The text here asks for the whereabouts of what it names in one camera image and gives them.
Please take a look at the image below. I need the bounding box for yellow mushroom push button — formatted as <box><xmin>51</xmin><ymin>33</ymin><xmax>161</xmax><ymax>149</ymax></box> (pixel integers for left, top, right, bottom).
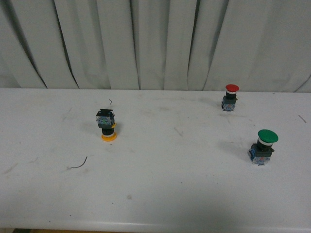
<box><xmin>96</xmin><ymin>109</ymin><xmax>117</xmax><ymax>142</ymax></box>

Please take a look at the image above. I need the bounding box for red mushroom push button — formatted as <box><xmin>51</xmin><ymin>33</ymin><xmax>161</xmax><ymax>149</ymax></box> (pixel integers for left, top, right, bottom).
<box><xmin>222</xmin><ymin>84</ymin><xmax>240</xmax><ymax>112</ymax></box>

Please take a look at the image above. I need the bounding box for green mushroom push button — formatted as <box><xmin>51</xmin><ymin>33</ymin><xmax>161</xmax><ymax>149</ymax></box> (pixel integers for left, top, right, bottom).
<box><xmin>249</xmin><ymin>129</ymin><xmax>278</xmax><ymax>166</ymax></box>

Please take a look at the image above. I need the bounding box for white pleated curtain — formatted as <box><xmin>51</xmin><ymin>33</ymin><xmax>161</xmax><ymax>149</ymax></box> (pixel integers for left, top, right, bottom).
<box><xmin>0</xmin><ymin>0</ymin><xmax>311</xmax><ymax>92</ymax></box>

